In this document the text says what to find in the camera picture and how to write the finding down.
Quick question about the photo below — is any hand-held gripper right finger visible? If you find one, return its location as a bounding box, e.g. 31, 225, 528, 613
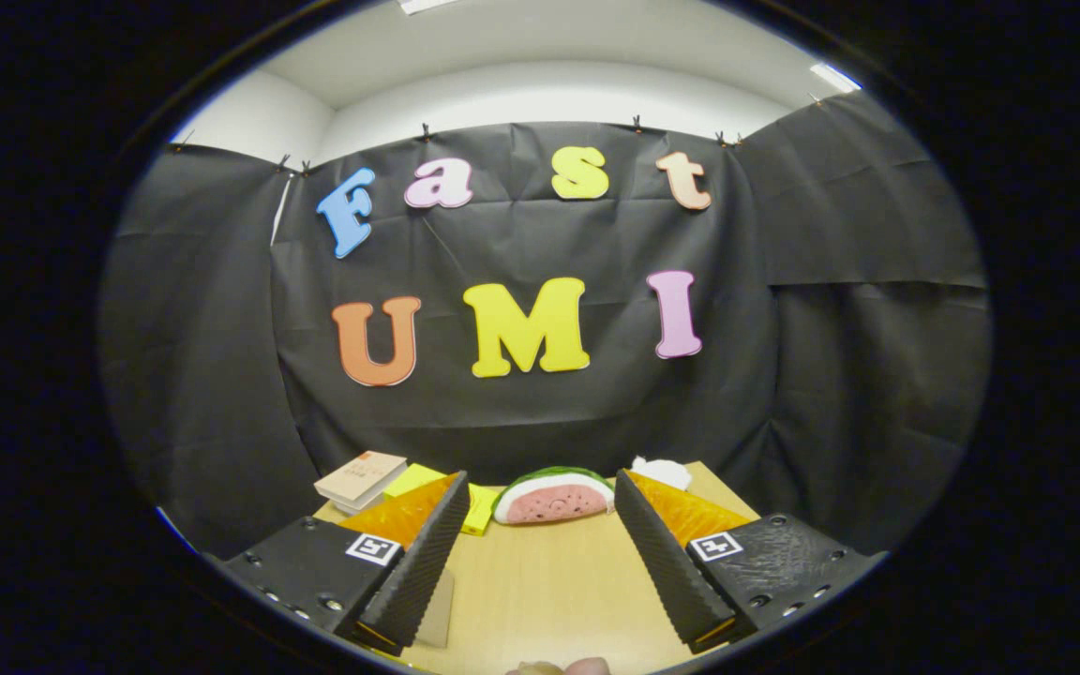
613, 469, 888, 655

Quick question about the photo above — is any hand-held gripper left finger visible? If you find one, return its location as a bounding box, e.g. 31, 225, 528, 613
219, 471, 472, 657

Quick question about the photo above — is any beige storage box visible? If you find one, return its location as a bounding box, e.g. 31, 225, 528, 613
413, 567, 457, 650

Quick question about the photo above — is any yellow book with red circle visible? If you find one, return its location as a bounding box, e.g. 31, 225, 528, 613
382, 463, 501, 537

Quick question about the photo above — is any white plush toy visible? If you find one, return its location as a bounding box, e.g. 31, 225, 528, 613
631, 456, 694, 492

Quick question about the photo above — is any watermelon slice plush toy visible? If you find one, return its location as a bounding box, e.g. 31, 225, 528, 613
492, 466, 616, 526

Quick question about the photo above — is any row of cloth clips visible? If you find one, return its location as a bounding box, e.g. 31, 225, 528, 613
172, 91, 824, 177

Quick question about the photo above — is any small ceiling light panel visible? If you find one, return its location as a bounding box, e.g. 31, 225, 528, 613
809, 63, 863, 95

